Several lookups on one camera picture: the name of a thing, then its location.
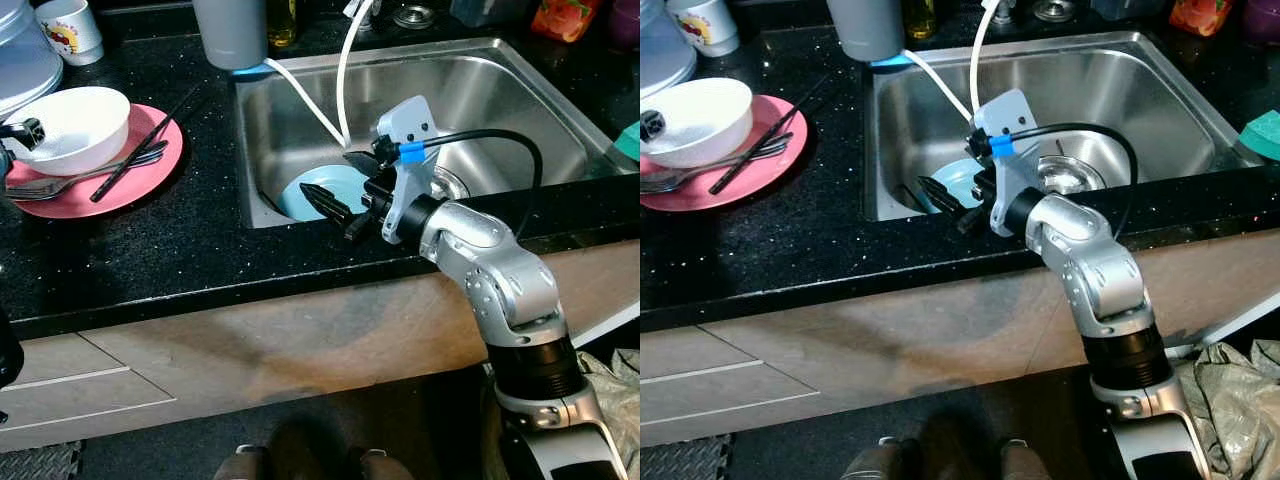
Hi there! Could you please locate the black chopstick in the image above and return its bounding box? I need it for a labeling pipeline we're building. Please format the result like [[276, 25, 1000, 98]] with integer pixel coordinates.
[[709, 75, 833, 195], [90, 85, 201, 204]]

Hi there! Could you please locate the pink round plate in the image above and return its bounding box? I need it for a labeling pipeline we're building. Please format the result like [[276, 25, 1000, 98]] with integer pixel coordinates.
[[640, 95, 809, 212], [5, 103, 185, 220]]

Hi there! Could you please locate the beige kitchen cabinet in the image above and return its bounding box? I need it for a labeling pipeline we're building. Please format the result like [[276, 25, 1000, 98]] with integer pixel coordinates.
[[0, 240, 641, 456], [640, 228, 1280, 446]]

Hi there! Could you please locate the light blue plate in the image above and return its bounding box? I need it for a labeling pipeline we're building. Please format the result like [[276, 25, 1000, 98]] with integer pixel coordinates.
[[915, 158, 986, 214], [278, 163, 376, 223]]

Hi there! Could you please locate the silver fork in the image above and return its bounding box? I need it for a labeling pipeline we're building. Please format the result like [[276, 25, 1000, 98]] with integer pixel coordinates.
[[5, 140, 169, 202], [640, 133, 796, 195]]

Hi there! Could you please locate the white printed mug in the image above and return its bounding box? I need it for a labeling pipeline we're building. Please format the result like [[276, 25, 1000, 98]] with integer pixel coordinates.
[[667, 0, 741, 58], [35, 0, 105, 67]]

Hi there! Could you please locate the orange packet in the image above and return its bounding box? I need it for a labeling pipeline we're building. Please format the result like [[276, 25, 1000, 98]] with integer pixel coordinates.
[[530, 0, 601, 43], [1168, 0, 1236, 38]]

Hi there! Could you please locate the stainless steel sink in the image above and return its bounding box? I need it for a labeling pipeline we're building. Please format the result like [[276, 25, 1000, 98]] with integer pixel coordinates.
[[233, 38, 626, 229], [868, 30, 1263, 223]]

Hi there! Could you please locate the yellow oil bottle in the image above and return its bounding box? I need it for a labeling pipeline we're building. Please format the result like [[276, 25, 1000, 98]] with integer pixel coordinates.
[[266, 0, 298, 49], [903, 0, 938, 41]]

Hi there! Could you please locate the grey cup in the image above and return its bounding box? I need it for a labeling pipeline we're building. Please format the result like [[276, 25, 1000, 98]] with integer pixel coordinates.
[[192, 0, 269, 71], [826, 0, 906, 63]]

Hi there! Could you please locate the dark plastic container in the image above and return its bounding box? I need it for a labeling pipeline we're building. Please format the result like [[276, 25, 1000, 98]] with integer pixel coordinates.
[[450, 0, 528, 27], [1090, 0, 1166, 21]]

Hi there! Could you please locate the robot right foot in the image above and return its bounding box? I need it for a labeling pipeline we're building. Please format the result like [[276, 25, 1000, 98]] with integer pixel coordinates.
[[358, 448, 416, 480], [1000, 438, 1051, 480]]

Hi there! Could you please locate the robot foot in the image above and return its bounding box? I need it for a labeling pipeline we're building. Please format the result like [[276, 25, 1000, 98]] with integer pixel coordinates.
[[842, 437, 901, 480], [1000, 438, 1051, 480], [213, 446, 271, 480], [358, 448, 416, 480]]

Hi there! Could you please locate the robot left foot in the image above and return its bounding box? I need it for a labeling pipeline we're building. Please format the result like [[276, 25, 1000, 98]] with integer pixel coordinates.
[[213, 446, 271, 480], [842, 437, 901, 480]]

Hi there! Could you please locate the grey-green plastic bag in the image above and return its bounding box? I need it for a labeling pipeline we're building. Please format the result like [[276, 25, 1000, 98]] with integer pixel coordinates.
[[1170, 340, 1280, 480], [575, 348, 641, 480]]

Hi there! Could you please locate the black foam floor mat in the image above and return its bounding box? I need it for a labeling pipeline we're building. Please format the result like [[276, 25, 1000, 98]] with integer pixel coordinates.
[[640, 433, 733, 480], [0, 440, 83, 480]]

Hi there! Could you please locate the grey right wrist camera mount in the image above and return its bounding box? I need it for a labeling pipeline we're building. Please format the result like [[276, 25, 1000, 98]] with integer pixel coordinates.
[[372, 95, 441, 244], [972, 88, 1041, 238]]

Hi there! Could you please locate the white hose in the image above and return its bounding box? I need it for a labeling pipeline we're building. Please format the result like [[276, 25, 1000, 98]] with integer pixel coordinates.
[[262, 0, 376, 151], [903, 0, 1004, 126]]

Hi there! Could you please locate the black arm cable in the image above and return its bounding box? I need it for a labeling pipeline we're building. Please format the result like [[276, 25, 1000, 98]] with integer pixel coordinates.
[[1010, 122, 1139, 216], [420, 128, 545, 196]]

